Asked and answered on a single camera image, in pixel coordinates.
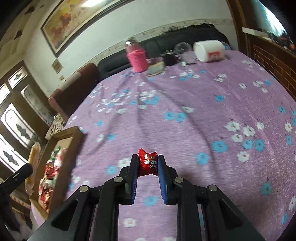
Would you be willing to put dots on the pink sleeved bottle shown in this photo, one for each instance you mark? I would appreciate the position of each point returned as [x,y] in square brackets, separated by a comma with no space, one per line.
[137,58]

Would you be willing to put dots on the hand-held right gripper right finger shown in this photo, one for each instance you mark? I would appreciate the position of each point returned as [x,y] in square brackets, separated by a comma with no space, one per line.
[162,178]

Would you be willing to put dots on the wall switch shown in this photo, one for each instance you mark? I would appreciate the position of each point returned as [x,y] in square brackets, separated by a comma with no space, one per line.
[61,77]

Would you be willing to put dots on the cardboard box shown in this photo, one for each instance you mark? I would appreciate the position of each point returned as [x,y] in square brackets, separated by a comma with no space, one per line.
[69,148]

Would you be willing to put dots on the black leather sofa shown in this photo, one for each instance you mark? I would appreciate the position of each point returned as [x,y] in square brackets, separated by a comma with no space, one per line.
[157,41]

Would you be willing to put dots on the black key pouch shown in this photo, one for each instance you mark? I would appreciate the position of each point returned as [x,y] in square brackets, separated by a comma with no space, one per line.
[170,59]

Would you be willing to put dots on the framed wall painting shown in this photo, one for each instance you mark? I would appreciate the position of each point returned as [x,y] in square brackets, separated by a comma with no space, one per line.
[76,23]

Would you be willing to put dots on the wooden glass door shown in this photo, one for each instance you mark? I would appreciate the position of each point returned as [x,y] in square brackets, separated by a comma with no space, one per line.
[20,120]

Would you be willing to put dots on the small red candy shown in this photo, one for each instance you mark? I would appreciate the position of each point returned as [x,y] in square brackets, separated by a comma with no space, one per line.
[148,163]

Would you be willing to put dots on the pile of snack packets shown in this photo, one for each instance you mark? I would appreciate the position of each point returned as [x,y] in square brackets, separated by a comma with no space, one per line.
[52,176]

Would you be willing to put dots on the purple floral tablecloth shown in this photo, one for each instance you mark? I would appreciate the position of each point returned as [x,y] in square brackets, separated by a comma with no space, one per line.
[196,129]

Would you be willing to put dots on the yellowish wall plaque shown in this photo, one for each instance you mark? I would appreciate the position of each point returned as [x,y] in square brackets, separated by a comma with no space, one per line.
[57,66]

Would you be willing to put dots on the brown armchair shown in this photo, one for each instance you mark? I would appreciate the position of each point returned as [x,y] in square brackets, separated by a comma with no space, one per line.
[74,88]

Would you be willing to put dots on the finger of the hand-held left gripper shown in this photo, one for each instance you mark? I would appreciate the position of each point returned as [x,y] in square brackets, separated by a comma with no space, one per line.
[19,175]

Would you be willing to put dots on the flat snack packet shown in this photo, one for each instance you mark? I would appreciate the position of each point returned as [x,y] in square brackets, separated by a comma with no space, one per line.
[155,69]

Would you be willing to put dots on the white plastic jar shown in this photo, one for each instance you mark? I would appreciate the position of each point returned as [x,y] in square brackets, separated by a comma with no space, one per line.
[209,52]

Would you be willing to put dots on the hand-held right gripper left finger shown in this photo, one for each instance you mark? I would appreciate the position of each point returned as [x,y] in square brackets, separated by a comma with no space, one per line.
[133,176]

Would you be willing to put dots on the wooden partition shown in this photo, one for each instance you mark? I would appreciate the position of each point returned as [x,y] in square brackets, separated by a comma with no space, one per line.
[266,46]

